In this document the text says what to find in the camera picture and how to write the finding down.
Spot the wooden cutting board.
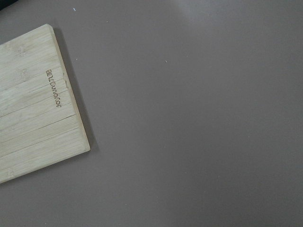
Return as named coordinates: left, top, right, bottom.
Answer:
left=0, top=24, right=90, bottom=183

